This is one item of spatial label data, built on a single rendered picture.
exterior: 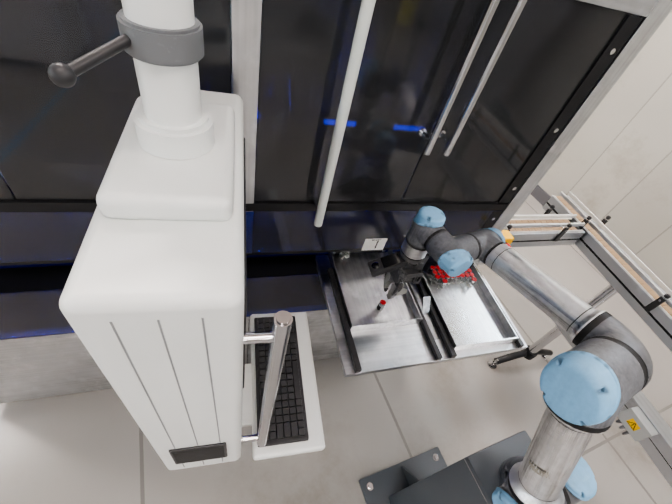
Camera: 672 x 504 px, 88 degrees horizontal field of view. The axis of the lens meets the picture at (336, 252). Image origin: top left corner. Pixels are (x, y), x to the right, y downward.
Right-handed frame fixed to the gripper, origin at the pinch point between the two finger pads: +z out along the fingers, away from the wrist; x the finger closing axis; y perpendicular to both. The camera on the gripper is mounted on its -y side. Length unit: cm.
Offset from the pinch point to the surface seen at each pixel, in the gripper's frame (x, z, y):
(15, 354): 20, 49, -124
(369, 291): 8.0, 9.8, -0.6
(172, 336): -38, -49, -57
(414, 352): -17.3, 10.6, 7.7
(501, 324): -11.4, 10.2, 46.9
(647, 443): -56, 53, 126
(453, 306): -1.8, 10.0, 30.7
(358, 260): 23.0, 9.5, -0.6
